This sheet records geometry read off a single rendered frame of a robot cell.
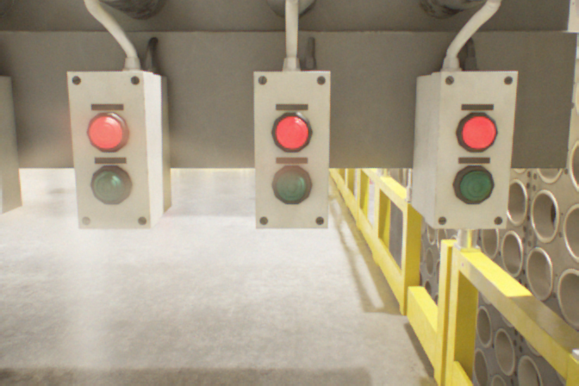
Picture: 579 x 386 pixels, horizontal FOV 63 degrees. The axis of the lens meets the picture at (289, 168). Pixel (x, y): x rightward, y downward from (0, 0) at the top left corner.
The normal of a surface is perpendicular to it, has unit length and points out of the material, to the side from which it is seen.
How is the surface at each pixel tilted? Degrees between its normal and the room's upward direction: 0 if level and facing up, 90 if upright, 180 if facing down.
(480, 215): 90
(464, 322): 90
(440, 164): 90
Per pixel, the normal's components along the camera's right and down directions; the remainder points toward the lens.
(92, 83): 0.00, 0.16
